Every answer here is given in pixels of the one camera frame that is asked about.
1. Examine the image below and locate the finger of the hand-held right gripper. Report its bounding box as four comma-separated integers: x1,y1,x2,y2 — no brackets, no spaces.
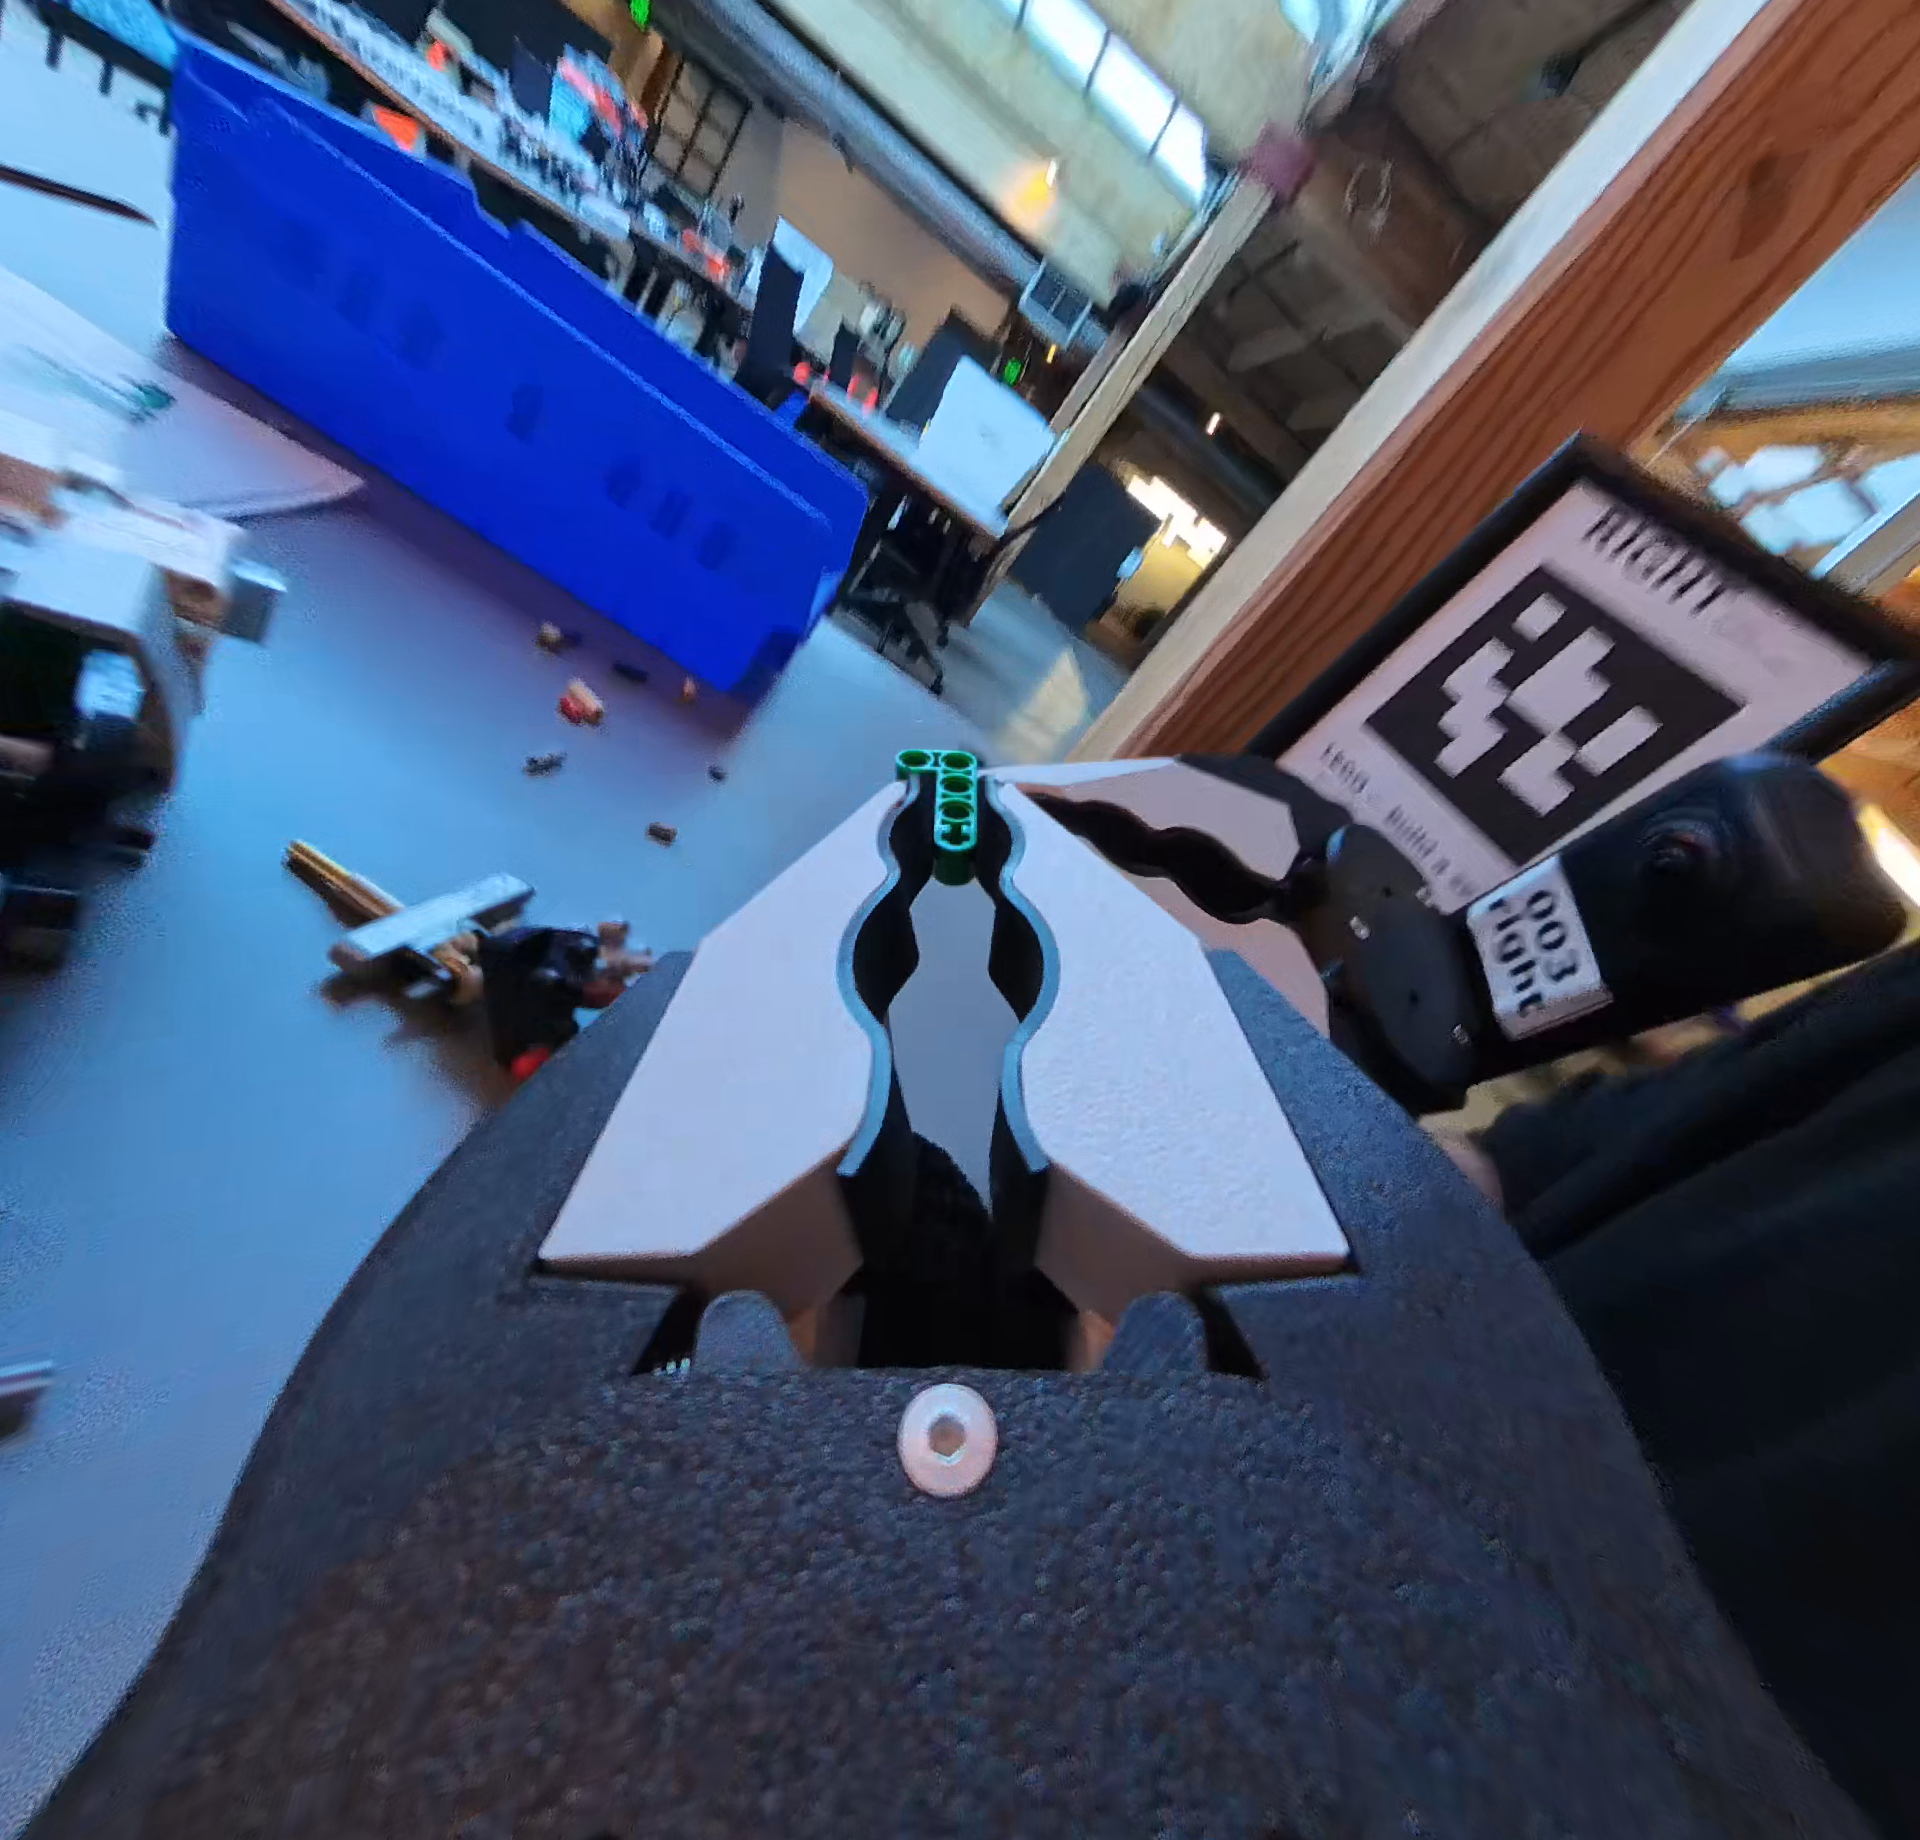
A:
990,754,1354,924
1201,902,1339,1038

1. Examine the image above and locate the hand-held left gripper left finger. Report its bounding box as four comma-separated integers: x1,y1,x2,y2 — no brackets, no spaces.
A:
539,777,919,1365

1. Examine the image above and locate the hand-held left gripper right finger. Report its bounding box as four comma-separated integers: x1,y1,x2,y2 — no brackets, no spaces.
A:
981,782,1353,1365

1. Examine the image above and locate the green lego piece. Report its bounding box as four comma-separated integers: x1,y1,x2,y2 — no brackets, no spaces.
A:
894,747,981,885

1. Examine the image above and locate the lego truck model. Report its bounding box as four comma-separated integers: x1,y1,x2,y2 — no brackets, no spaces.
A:
0,475,290,972

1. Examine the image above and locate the small black lego subassembly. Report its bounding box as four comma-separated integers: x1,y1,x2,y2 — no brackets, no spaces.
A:
285,838,658,1080

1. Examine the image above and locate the black framed sign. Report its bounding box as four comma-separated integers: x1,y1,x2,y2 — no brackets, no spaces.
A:
1245,435,1920,915

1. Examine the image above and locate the white board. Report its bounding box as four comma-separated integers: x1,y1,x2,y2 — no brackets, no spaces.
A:
913,356,1061,503

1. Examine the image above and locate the wooden pillar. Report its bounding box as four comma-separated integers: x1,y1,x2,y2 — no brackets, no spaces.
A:
961,167,1279,628
1071,0,1920,765

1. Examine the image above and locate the blue plastic bin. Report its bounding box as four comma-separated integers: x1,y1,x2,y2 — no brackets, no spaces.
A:
165,33,875,705

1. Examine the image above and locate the cluttered background desk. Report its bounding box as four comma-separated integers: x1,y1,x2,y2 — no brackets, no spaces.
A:
217,0,758,319

